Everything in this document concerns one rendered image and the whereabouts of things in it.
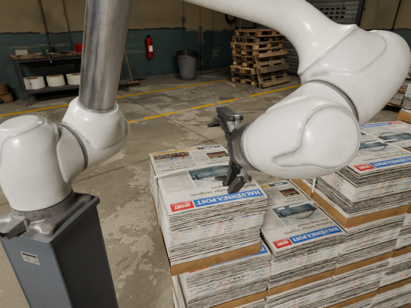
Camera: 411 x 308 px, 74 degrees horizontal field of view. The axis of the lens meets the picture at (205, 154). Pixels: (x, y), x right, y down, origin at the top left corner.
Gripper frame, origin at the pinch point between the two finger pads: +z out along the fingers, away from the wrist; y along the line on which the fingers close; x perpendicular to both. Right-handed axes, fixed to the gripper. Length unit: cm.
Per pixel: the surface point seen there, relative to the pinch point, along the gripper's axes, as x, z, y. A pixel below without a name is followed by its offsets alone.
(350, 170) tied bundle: 47.8, 7.6, 12.3
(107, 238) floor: -45, 156, 55
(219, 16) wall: 297, 695, -401
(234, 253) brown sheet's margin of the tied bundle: 4.6, 11.1, 31.2
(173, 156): -6.8, 29.1, -0.2
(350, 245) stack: 52, 17, 41
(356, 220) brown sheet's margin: 52, 12, 31
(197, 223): -7.0, 4.1, 18.2
